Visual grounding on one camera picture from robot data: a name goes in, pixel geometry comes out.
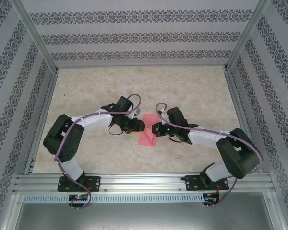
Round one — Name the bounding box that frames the pink paper sheet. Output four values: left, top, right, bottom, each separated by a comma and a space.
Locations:
138, 114, 159, 146

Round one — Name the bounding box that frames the right controller circuit board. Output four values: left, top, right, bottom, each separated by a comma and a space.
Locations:
204, 192, 220, 204

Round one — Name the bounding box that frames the controller circuit board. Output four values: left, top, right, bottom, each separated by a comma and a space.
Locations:
204, 192, 220, 204
68, 194, 90, 202

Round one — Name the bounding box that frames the grey metal panel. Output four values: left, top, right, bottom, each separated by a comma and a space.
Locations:
13, 194, 283, 230

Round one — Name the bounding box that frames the left controller circuit board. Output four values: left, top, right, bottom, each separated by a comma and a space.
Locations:
68, 194, 90, 202

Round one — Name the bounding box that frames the thin black right gripper cable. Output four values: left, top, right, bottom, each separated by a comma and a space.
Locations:
168, 135, 185, 144

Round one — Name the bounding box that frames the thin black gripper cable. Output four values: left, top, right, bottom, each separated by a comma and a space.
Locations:
108, 126, 125, 136
168, 135, 185, 144

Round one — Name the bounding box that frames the thin black left gripper cable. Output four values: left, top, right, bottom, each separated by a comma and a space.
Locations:
108, 126, 125, 136

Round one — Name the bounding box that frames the aluminium mounting rail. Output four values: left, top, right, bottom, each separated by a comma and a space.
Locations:
13, 173, 276, 194

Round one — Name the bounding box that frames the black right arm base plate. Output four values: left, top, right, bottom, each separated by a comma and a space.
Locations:
186, 174, 230, 192

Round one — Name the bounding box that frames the aluminium side rail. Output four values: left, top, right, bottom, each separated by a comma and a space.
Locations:
23, 70, 60, 175
224, 69, 264, 173

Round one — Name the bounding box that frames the slotted grey cable duct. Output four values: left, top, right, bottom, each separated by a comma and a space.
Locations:
23, 193, 206, 203

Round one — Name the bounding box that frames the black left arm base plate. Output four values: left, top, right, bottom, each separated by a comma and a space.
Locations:
57, 176, 101, 192

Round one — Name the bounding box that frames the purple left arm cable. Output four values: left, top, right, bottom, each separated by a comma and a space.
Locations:
54, 93, 142, 211

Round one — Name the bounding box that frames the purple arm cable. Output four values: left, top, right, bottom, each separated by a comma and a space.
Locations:
54, 93, 142, 211
156, 103, 264, 209

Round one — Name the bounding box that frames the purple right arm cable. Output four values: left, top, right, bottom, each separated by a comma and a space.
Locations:
156, 103, 264, 209

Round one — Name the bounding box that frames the aluminium frame post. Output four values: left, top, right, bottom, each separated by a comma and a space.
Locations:
11, 0, 60, 74
224, 0, 272, 74

